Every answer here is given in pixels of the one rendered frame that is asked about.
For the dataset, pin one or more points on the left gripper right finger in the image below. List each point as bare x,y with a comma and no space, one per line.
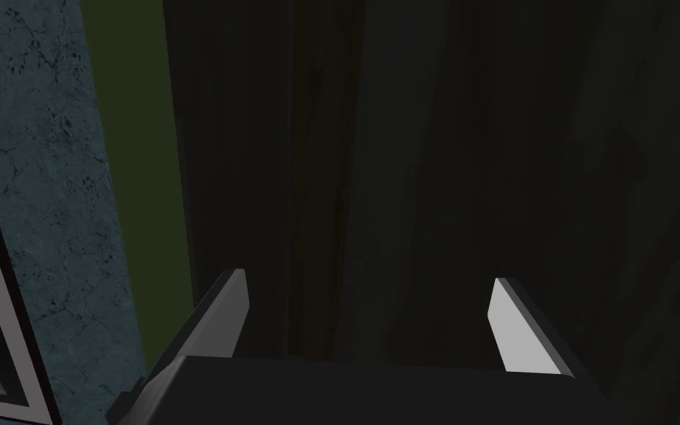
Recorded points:
523,339

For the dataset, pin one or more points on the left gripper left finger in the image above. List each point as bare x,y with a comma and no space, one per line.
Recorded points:
217,321

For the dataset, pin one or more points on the dark wooden door leaf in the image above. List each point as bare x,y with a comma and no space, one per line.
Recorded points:
434,177

